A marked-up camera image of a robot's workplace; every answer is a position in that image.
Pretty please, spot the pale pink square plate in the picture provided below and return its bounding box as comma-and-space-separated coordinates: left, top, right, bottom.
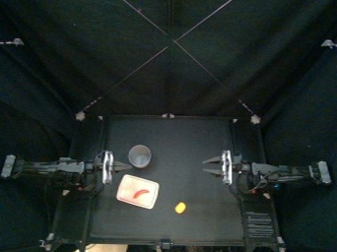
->
115, 173, 161, 211

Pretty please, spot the silver table corner bracket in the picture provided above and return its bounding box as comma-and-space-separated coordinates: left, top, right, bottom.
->
38, 232, 56, 252

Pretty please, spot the yellow toy food piece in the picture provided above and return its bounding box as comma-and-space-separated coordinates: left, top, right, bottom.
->
174, 201, 189, 216

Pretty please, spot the black labelled arm base platform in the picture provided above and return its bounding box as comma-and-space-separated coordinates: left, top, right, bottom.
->
229, 117, 285, 252

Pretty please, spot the thin diagonal cord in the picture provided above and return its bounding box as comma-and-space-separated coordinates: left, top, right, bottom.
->
122, 0, 258, 116
80, 0, 233, 112

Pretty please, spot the black table edge clamp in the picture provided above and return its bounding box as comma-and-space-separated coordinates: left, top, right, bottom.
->
154, 238, 175, 252

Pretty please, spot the grey cup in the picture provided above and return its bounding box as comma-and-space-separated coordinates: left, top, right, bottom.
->
126, 144, 153, 169

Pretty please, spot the red toy chile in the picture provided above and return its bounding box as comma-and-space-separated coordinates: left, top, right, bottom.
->
131, 188, 151, 200

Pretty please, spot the black arm base platform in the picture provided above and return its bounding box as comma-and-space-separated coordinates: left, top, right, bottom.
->
51, 117, 106, 245

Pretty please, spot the silver frame clamp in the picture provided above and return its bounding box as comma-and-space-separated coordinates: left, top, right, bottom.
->
320, 38, 337, 50
0, 37, 27, 47

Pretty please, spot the white text label sticker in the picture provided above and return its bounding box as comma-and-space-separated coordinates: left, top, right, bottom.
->
245, 211, 277, 239

